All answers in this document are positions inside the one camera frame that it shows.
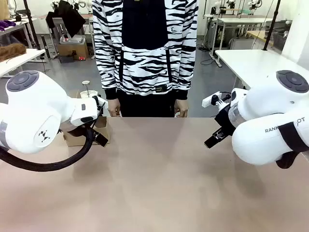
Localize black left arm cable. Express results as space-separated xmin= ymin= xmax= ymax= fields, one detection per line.
xmin=0 ymin=125 xmax=95 ymax=173

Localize brown cardboard storage box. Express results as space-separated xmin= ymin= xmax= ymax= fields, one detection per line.
xmin=57 ymin=43 xmax=90 ymax=61

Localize small white side table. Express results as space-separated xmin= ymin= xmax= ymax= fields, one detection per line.
xmin=0 ymin=48 xmax=46 ymax=78

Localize brown cardboard cup carrier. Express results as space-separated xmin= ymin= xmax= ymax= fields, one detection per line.
xmin=63 ymin=89 xmax=112 ymax=147

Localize black hanging cloth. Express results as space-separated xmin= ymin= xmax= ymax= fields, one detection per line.
xmin=45 ymin=0 xmax=86 ymax=39

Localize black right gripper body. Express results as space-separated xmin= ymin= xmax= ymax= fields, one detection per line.
xmin=214 ymin=104 xmax=237 ymax=137

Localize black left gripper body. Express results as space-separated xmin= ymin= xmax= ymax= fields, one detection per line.
xmin=60 ymin=120 xmax=98 ymax=133

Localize large white side table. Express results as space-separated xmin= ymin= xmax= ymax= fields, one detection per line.
xmin=214 ymin=49 xmax=309 ymax=90

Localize brown furry bundle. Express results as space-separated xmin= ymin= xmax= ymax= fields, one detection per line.
xmin=0 ymin=43 xmax=27 ymax=62

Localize white background workbench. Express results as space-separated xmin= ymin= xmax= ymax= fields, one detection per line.
xmin=202 ymin=13 xmax=275 ymax=68

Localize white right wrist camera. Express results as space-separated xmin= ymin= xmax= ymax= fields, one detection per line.
xmin=201 ymin=91 xmax=234 ymax=108

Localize black stand pole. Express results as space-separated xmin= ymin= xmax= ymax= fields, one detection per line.
xmin=262 ymin=0 xmax=282 ymax=52
xmin=23 ymin=0 xmax=42 ymax=51

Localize person's right hand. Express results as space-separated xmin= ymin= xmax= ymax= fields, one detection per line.
xmin=108 ymin=98 xmax=122 ymax=118

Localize person in zebra hoodie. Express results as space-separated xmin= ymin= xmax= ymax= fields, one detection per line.
xmin=91 ymin=0 xmax=200 ymax=118

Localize person's left hand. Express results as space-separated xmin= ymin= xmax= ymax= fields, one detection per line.
xmin=174 ymin=99 xmax=189 ymax=118

